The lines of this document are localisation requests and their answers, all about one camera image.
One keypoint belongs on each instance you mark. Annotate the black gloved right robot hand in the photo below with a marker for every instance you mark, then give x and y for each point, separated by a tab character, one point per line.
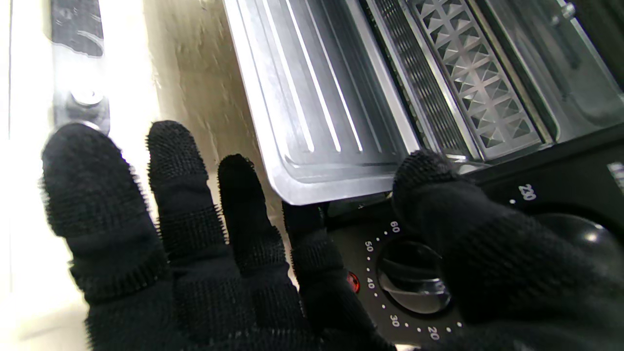
195	292

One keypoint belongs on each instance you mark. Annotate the ribbed grey metal baking tray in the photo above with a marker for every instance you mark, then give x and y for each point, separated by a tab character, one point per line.
317	97

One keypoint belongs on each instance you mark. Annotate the black oven knob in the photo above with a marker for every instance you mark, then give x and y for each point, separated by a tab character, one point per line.
404	282
590	234

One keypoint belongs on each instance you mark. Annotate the red black toaster oven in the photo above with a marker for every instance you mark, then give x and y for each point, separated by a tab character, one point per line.
560	165

